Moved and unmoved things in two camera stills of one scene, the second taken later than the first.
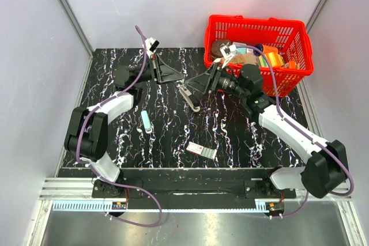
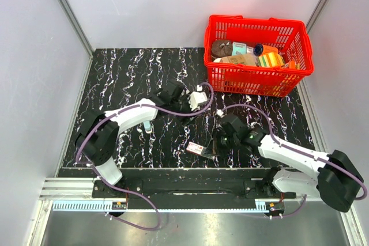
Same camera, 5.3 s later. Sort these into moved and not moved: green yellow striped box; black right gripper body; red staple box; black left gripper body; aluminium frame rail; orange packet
Moved: black right gripper body; black left gripper body
Not moved: green yellow striped box; aluminium frame rail; orange packet; red staple box
